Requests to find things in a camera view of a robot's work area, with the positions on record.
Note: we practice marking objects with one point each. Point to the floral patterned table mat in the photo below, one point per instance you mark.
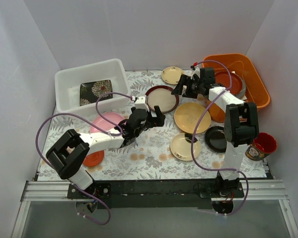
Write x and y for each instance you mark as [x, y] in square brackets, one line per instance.
[149, 157]

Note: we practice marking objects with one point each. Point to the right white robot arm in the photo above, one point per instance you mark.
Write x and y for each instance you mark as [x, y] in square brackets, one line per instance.
[240, 123]

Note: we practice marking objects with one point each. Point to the large yellow round plate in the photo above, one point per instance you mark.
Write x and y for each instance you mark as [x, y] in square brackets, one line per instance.
[187, 115]

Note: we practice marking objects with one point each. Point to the pink round plate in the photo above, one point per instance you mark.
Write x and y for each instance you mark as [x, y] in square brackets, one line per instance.
[105, 125]

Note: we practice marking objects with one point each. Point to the grey plate in orange bin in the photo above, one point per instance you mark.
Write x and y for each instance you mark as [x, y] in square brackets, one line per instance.
[242, 92]

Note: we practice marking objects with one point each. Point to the maroon rimmed round plate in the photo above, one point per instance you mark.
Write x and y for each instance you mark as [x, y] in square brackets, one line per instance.
[161, 96]

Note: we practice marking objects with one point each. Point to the orange plastic bin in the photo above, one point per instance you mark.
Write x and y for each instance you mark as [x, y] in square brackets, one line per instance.
[242, 66]

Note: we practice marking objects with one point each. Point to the small cream floral plate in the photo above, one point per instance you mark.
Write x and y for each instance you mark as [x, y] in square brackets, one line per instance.
[171, 75]

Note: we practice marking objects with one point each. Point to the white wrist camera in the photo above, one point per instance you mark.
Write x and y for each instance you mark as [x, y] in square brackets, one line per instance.
[140, 102]
[195, 71]

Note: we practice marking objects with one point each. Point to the red black skull mug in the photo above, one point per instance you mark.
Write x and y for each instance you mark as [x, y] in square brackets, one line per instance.
[261, 147]

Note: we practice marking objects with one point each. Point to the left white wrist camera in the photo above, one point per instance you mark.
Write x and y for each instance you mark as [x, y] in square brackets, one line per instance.
[140, 102]

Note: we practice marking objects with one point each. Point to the red plate in orange bin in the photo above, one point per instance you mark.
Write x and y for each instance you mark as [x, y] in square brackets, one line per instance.
[223, 79]

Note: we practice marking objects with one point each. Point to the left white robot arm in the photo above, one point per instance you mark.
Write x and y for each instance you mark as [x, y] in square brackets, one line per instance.
[67, 155]

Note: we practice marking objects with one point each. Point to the cream plate with black mark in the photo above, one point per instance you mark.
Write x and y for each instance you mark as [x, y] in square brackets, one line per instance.
[180, 147]

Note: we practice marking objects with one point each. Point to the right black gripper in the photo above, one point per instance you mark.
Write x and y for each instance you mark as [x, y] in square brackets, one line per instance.
[187, 87]

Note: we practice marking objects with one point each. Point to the black round plate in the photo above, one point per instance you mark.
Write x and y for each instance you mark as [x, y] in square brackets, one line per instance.
[215, 139]

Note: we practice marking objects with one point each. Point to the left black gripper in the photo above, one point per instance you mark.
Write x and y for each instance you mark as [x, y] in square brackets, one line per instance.
[152, 119]

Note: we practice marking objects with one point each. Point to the black square floral plate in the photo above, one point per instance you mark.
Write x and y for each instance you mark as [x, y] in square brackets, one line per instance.
[91, 91]

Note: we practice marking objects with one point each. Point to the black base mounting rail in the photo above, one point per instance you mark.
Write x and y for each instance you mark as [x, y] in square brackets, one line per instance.
[157, 193]

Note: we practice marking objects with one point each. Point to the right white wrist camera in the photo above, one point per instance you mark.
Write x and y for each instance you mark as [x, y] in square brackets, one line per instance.
[195, 71]

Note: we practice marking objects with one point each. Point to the small red round plate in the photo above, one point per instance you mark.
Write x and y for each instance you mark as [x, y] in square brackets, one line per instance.
[94, 159]

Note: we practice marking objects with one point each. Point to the white plastic bin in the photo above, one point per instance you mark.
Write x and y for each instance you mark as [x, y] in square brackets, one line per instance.
[68, 82]

